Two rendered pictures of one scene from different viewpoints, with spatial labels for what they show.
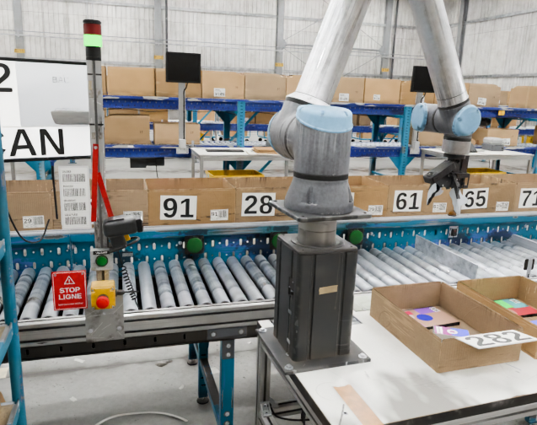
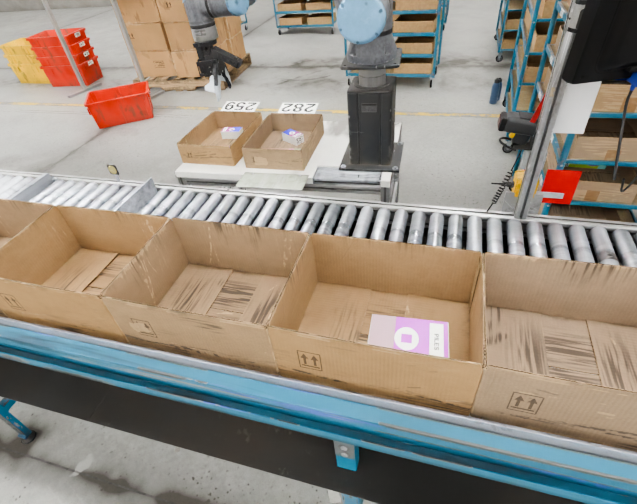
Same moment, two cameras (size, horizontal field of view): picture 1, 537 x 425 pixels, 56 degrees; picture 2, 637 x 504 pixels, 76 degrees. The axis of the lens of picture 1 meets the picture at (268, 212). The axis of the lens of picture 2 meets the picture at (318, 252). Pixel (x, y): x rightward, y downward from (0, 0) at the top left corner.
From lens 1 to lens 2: 2.93 m
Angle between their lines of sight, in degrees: 116
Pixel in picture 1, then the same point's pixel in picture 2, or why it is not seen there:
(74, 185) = (582, 87)
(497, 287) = (197, 152)
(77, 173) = not seen: hidden behind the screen
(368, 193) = (92, 218)
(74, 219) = (572, 123)
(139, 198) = (497, 266)
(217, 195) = (344, 245)
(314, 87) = not seen: outside the picture
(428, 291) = (253, 155)
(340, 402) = not seen: hidden behind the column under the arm
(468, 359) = (305, 127)
